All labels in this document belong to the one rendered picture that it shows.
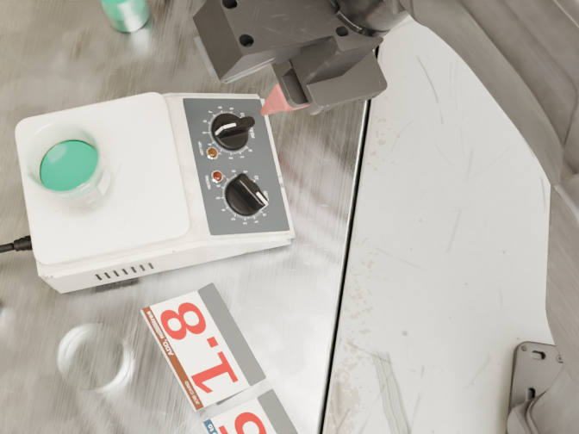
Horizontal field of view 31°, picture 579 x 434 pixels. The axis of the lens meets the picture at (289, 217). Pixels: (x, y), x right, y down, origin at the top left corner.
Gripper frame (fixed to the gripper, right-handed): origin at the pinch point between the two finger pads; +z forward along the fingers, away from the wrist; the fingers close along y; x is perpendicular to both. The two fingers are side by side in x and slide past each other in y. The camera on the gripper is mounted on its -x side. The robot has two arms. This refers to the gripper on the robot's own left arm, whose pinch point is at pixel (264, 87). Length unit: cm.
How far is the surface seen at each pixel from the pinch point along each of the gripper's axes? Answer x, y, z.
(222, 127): -1.2, 0.7, 5.6
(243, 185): -1.6, 5.6, 5.5
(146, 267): -8.8, 8.3, 12.2
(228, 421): -7.9, 21.9, 10.9
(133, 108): -6.9, -3.0, 7.3
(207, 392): -8.5, 19.2, 11.2
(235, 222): -2.6, 8.0, 7.2
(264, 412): -4.4, 22.4, 11.6
